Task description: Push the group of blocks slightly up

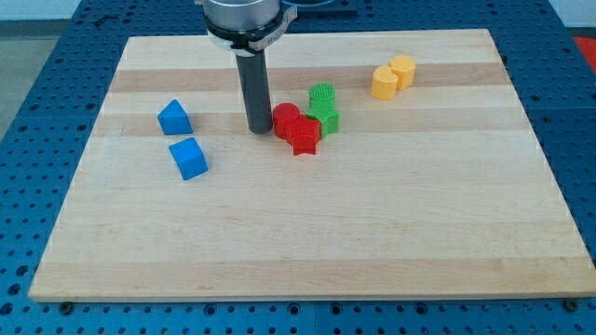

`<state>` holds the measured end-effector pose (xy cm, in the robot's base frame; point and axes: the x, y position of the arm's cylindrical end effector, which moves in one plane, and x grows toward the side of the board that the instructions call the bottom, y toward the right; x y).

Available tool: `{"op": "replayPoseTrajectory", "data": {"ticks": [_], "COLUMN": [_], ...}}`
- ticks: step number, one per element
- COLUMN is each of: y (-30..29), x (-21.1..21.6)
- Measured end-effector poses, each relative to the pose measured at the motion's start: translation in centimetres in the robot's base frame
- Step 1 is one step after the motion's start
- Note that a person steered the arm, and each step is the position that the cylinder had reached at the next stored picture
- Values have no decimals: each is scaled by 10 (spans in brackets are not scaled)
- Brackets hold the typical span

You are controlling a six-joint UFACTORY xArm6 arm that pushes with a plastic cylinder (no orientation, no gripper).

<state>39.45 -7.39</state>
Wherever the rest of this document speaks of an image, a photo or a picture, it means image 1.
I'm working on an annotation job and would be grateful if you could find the blue triangle block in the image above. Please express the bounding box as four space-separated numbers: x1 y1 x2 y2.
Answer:
157 100 193 135

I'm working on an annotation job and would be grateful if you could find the blue cube block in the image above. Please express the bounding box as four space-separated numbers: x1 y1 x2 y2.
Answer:
169 138 209 181

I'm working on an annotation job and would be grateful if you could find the red star block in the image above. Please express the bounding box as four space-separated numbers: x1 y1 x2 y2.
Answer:
286 115 320 155

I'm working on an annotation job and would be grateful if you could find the red cylinder block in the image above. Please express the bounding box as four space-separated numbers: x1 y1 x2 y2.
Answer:
273 102 300 140

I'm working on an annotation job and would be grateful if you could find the green cylinder block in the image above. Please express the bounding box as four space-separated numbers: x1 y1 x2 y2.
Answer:
309 82 336 109

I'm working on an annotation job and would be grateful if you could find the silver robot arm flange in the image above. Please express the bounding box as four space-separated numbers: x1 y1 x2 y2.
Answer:
197 0 298 57

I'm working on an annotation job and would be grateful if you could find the wooden board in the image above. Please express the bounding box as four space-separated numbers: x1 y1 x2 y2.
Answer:
29 29 595 302

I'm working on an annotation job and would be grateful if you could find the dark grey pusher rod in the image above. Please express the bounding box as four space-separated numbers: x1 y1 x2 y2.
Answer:
236 51 273 134

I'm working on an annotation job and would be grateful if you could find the green star block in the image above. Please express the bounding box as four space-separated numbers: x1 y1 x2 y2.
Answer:
306 104 340 139

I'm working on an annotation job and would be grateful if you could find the yellow hexagon block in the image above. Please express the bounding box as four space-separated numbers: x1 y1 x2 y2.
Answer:
389 55 416 90

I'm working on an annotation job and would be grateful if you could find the yellow heart block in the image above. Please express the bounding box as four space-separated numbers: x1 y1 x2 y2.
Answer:
371 65 399 101

